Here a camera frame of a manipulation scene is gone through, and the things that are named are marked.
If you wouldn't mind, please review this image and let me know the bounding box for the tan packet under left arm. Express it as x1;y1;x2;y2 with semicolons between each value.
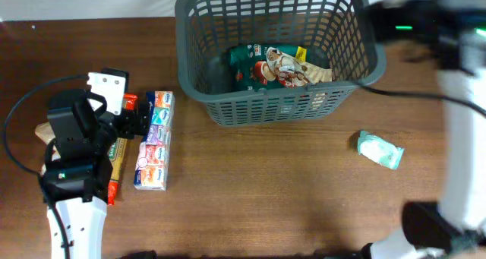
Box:
35;122;60;160

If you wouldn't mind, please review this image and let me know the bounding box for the white brown snack packet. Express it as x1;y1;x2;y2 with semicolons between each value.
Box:
266;46;333;87

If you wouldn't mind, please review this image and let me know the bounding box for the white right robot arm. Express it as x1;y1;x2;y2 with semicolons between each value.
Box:
361;0;485;258

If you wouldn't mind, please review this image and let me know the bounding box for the mint green wipes packet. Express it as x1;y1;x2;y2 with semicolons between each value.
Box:
357;131;405;170

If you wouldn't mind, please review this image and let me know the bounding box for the colourful tissue multipack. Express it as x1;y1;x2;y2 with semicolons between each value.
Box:
134;91;175;191

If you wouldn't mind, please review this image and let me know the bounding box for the dark grey plastic basket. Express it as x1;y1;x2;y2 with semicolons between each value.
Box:
175;0;386;126

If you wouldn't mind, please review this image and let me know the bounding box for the spaghetti pasta packet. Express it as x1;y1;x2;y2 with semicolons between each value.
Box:
106;93;138;207

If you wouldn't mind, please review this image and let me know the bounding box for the green Nescafe coffee bag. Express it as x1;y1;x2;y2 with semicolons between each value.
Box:
226;43;297;91

